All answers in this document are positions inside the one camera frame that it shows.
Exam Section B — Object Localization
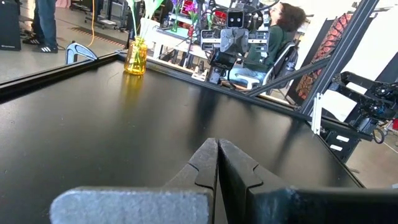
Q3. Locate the white black office chair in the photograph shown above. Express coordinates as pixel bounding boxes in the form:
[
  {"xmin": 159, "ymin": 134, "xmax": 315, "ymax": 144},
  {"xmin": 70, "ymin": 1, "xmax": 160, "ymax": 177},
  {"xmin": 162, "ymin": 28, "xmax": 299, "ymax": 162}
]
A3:
[{"xmin": 236, "ymin": 42, "xmax": 299, "ymax": 91}]

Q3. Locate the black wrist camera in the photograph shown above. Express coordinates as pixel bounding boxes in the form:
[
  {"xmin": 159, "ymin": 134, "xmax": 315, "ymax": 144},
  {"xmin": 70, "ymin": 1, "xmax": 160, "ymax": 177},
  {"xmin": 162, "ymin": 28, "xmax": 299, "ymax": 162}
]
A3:
[{"xmin": 226, "ymin": 10, "xmax": 245, "ymax": 29}]

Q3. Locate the pink flower bunch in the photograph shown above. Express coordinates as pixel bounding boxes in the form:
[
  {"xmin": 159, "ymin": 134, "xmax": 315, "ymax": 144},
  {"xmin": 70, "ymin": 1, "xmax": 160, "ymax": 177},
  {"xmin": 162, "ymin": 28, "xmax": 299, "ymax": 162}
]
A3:
[{"xmin": 185, "ymin": 1, "xmax": 200, "ymax": 38}]

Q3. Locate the white table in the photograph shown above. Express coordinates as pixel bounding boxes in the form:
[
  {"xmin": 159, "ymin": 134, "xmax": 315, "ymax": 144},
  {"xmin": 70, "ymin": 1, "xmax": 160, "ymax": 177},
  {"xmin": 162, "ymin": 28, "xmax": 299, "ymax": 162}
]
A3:
[{"xmin": 139, "ymin": 17, "xmax": 218, "ymax": 60}]

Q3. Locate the yellow glass vase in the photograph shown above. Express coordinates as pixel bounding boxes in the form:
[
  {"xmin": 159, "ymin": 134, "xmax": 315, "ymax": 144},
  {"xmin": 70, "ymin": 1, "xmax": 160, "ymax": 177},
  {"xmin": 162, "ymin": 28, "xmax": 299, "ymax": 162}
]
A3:
[{"xmin": 123, "ymin": 35, "xmax": 149, "ymax": 76}]

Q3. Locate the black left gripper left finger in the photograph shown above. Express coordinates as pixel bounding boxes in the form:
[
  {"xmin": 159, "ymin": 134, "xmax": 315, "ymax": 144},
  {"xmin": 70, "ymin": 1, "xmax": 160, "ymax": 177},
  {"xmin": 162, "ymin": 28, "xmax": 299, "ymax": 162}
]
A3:
[{"xmin": 49, "ymin": 138, "xmax": 219, "ymax": 224}]

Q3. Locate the yellow cable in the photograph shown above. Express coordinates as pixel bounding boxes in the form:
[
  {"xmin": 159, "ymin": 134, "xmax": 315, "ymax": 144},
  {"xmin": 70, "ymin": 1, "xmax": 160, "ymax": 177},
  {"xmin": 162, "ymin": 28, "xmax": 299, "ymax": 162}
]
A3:
[{"xmin": 86, "ymin": 0, "xmax": 96, "ymax": 48}]

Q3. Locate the black table edge frame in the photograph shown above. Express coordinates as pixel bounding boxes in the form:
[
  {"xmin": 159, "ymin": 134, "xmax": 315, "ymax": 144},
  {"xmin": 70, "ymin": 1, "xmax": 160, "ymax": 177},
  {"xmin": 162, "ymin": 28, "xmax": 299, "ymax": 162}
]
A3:
[{"xmin": 0, "ymin": 51, "xmax": 366, "ymax": 138}]

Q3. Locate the aluminium frame post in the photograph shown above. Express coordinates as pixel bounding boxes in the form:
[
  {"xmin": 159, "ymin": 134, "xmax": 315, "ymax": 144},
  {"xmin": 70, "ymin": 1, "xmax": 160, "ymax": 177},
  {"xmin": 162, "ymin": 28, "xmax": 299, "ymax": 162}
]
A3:
[{"xmin": 300, "ymin": 0, "xmax": 381, "ymax": 116}]

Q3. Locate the red patterned curtain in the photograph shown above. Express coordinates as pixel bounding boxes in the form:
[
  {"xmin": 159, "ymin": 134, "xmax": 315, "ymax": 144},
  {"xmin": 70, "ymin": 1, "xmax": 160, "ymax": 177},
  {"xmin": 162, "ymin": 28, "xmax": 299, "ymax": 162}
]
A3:
[{"xmin": 295, "ymin": 12, "xmax": 354, "ymax": 101}]

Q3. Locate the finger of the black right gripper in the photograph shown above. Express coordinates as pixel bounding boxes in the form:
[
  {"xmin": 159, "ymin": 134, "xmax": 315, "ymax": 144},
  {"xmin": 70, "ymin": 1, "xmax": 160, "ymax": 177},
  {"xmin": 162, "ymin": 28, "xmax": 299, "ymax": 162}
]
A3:
[
  {"xmin": 220, "ymin": 27, "xmax": 236, "ymax": 54},
  {"xmin": 234, "ymin": 27, "xmax": 250, "ymax": 54}
]

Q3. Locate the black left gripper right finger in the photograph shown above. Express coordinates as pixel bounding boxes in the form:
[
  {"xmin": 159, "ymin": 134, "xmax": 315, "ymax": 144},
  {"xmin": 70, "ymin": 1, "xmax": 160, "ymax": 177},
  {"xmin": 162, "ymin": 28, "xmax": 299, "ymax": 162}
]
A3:
[{"xmin": 219, "ymin": 139, "xmax": 398, "ymax": 224}]

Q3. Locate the black labelled bracket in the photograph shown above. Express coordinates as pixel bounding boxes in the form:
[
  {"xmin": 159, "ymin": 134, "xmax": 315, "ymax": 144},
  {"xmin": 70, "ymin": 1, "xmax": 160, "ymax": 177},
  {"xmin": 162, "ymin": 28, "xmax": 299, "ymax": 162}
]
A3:
[{"xmin": 320, "ymin": 129, "xmax": 361, "ymax": 163}]

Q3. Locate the white bracket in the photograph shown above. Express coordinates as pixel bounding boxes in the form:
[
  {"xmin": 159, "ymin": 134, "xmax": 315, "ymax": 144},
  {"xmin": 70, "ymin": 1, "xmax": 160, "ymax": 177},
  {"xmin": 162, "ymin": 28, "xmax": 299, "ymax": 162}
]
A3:
[{"xmin": 312, "ymin": 92, "xmax": 325, "ymax": 136}]

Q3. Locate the black computer tower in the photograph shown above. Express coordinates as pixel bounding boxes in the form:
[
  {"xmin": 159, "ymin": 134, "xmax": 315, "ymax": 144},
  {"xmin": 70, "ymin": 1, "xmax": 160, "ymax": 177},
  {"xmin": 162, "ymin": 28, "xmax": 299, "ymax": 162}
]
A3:
[{"xmin": 0, "ymin": 0, "xmax": 22, "ymax": 52}]

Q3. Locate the purple flower bunch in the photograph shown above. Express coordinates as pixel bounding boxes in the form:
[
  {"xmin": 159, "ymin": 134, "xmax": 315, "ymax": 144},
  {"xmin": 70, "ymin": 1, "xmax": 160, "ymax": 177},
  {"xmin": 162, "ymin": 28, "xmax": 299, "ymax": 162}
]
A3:
[{"xmin": 170, "ymin": 0, "xmax": 185, "ymax": 34}]

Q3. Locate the person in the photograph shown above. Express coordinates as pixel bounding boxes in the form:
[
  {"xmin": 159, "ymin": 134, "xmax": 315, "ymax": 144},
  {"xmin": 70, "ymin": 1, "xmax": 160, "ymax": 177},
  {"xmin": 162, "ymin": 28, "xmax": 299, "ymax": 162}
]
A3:
[
  {"xmin": 229, "ymin": 2, "xmax": 308, "ymax": 90},
  {"xmin": 22, "ymin": 0, "xmax": 60, "ymax": 54}
]

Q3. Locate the grey equipment cart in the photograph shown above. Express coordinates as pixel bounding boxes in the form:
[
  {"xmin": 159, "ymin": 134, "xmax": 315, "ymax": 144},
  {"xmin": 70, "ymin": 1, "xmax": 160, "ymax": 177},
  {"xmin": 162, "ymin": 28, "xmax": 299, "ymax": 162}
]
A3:
[{"xmin": 85, "ymin": 0, "xmax": 129, "ymax": 30}]

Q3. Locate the dark curved clamp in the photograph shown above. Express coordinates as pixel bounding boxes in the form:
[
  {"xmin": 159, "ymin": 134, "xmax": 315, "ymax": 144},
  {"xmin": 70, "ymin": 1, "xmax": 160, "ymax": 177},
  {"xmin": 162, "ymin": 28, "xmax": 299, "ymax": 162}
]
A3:
[{"xmin": 64, "ymin": 42, "xmax": 99, "ymax": 65}]

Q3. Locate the aluminium frame brace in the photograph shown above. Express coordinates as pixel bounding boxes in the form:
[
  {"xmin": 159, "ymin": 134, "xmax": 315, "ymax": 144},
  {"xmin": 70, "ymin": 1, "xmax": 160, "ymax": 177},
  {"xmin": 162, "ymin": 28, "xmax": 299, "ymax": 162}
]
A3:
[{"xmin": 247, "ymin": 57, "xmax": 331, "ymax": 98}]

